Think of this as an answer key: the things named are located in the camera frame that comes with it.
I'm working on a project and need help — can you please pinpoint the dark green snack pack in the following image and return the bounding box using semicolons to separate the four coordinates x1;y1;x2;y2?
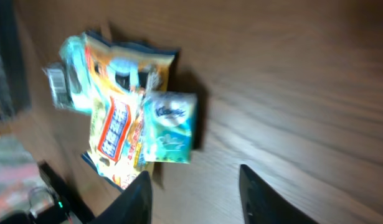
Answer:
43;62;72;109

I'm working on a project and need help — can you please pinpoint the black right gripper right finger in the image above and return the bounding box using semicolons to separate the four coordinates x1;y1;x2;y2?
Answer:
239;164;317;224

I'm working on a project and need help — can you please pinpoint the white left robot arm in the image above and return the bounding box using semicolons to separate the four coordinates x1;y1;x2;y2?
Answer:
0;135;95;224

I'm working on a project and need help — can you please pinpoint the yellow snack bag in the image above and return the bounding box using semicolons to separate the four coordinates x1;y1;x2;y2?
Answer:
81;30;181;191

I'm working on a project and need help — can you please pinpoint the teal wet wipes pack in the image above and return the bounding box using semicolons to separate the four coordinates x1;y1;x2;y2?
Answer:
59;34;93;115

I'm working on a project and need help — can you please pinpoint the grey plastic mesh basket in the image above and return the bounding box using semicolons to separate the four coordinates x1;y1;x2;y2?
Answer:
0;0;31;122

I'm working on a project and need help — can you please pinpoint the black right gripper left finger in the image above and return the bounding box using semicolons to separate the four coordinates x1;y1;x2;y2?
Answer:
90;171;153;224

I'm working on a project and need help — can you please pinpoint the green Kleenex tissue pack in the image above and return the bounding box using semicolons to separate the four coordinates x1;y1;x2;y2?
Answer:
143;91;197;164

